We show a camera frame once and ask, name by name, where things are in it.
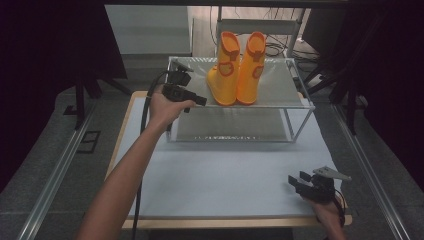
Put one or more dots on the person's right hand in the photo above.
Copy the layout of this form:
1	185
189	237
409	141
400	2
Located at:
326	213

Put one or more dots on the person's left hand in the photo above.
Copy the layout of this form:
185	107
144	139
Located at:
163	111

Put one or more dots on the white metal two-tier rack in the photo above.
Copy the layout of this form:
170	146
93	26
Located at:
280	90

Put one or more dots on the metal floor rail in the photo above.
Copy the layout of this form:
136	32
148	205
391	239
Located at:
370	173
53	180

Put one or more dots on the yellow rain boot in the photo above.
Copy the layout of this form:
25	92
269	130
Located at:
223	86
248	83

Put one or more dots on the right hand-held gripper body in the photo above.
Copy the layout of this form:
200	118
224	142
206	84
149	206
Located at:
321	188

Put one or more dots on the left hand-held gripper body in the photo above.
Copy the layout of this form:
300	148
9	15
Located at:
178	90

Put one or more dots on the black tripod stand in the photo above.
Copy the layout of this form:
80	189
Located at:
80	100
350	103

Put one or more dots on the dark curtain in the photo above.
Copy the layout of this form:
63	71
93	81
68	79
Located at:
40	66
386	66

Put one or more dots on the white metal frame stand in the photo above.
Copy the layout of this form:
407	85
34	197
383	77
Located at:
260	26

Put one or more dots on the black square floor plate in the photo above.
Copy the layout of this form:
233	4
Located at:
89	141

